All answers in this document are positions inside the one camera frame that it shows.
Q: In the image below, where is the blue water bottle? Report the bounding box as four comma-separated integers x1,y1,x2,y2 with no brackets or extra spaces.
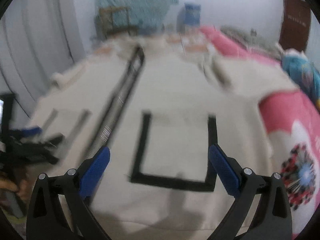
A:
184,3,201,27

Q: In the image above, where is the person left hand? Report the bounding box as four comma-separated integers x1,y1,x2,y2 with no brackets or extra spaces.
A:
1,172,31,203

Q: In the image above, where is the dark red wooden door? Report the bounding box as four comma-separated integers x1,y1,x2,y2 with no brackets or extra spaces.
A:
279,0,311,51

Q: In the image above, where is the grey blanket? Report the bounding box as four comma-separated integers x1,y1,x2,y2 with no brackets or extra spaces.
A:
220,25,281,59

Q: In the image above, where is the cream zip-up jacket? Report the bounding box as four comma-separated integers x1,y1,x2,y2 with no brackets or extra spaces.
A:
29,38,297,239

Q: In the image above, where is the blue patterned garment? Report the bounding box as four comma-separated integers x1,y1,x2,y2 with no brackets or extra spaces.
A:
281,54,319,111

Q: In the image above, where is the checkered orange white bedsheet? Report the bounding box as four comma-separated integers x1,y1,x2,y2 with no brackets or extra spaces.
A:
93,32,215,55

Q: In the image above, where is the pink floral blanket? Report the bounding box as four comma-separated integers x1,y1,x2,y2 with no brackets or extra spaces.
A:
200,26,319,239

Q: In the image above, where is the wooden chair black seat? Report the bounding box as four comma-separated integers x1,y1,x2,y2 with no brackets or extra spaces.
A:
98,6,138,39

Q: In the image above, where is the white curtain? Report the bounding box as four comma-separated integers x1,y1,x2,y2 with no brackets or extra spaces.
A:
1,0,85,124

